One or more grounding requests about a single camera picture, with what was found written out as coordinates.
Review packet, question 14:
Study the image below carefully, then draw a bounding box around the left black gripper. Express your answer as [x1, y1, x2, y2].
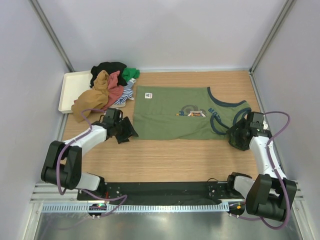
[113, 116, 138, 144]

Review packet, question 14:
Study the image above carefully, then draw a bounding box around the olive green printed tank top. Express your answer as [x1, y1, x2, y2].
[133, 85, 252, 140]

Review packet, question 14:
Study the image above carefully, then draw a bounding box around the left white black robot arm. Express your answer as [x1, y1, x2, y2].
[41, 108, 139, 200]

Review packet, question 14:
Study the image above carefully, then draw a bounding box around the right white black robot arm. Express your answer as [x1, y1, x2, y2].
[225, 111, 297, 228]

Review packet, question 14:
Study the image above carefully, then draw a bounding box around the blue white striped tank top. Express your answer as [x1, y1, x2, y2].
[115, 78, 136, 105]

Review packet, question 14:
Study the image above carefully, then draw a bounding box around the dusty pink tank top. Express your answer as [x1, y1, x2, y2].
[102, 70, 124, 111]

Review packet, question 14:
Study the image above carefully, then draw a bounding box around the tan brown tank top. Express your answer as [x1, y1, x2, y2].
[71, 70, 109, 123]

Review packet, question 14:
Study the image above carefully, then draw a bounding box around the bright green tank top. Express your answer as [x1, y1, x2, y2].
[121, 67, 140, 82]

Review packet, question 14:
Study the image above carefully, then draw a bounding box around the black tank top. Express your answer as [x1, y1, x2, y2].
[90, 62, 127, 88]

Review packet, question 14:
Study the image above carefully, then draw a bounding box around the white plastic tray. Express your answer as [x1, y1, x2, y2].
[58, 71, 105, 118]

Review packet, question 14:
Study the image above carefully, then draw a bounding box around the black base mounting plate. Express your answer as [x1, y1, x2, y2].
[77, 181, 244, 206]

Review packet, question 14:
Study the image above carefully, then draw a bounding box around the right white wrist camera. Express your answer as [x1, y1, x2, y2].
[263, 120, 269, 130]

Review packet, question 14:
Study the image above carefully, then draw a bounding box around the slotted white cable duct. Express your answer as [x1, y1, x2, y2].
[41, 202, 229, 214]

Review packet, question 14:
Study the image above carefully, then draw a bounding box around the aluminium front rail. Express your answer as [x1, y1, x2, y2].
[29, 180, 305, 204]

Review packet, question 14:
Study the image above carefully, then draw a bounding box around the right aluminium frame post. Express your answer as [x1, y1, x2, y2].
[249, 0, 296, 75]

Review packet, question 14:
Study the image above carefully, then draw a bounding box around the aluminium frame post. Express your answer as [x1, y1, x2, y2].
[28, 0, 75, 73]
[249, 0, 296, 75]

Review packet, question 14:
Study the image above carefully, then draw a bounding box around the left aluminium frame post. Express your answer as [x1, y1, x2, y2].
[28, 0, 75, 73]

